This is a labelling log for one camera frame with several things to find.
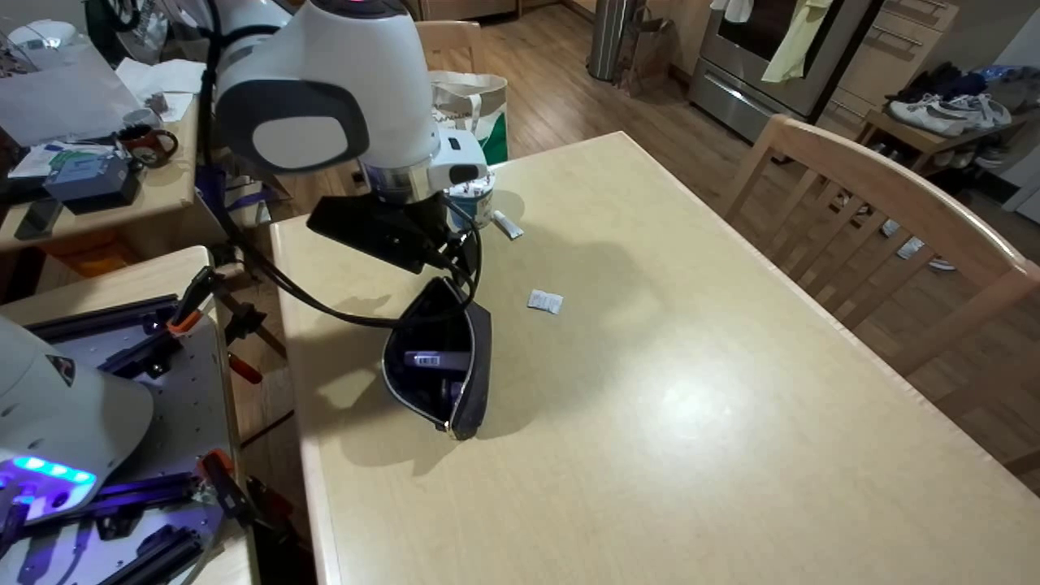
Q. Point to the wooden drawer cabinet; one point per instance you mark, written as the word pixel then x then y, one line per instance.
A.
pixel 889 54

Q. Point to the yellow hanging towel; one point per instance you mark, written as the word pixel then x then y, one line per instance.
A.
pixel 798 44

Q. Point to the stainless steel oven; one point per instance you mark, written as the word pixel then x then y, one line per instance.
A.
pixel 749 85

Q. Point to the black rail bar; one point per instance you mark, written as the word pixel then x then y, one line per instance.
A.
pixel 98 319

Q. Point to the brown paper bag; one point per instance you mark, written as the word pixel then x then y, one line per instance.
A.
pixel 656 54

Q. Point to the wooden chair solid backrest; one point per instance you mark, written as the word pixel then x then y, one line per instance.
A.
pixel 451 44

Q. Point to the orange black clamp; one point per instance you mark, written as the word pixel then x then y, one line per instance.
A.
pixel 216 309
pixel 244 497

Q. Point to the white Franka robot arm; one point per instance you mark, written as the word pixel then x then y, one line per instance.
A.
pixel 326 54

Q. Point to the stainless trash can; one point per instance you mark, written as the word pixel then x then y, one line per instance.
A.
pixel 612 38

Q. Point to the wooden side desk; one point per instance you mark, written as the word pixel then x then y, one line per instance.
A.
pixel 165 216

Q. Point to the white round object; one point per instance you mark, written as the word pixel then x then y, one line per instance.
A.
pixel 37 32

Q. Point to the wooden chair slatted backrest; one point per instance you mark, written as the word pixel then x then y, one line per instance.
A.
pixel 867 173

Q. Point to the small white tube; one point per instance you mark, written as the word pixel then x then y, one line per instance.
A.
pixel 504 226

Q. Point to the white sneaker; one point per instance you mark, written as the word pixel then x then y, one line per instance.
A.
pixel 982 109
pixel 921 119

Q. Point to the dark shoes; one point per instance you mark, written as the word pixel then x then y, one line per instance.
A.
pixel 946 82

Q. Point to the white paper sheet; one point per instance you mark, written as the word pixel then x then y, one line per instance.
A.
pixel 165 79

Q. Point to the black zipper pouch bag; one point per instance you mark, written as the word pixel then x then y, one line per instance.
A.
pixel 478 359

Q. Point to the beige robot stand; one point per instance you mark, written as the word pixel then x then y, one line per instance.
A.
pixel 110 277

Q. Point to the teal book stack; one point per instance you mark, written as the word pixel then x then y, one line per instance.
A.
pixel 93 173

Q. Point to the white hanging cloth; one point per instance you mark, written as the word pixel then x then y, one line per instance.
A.
pixel 737 7

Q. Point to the small white floor paper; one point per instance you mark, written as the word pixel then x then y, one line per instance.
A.
pixel 911 249
pixel 939 263
pixel 889 228

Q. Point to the blue white clutter bag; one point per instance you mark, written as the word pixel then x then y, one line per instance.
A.
pixel 239 199

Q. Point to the wooden shoe rack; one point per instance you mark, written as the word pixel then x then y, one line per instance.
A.
pixel 898 138

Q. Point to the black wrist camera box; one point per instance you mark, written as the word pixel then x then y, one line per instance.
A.
pixel 376 228

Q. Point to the black phone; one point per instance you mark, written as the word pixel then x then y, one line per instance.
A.
pixel 37 218

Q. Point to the blue cup white lid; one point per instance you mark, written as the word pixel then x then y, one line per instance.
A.
pixel 477 207

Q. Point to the grey flat box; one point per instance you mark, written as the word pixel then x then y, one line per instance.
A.
pixel 54 99

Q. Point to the grey mounting plate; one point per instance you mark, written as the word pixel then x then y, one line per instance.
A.
pixel 195 390

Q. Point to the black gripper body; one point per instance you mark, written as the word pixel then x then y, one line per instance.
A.
pixel 443 249

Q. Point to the small white packet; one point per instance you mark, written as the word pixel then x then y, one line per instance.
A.
pixel 543 301

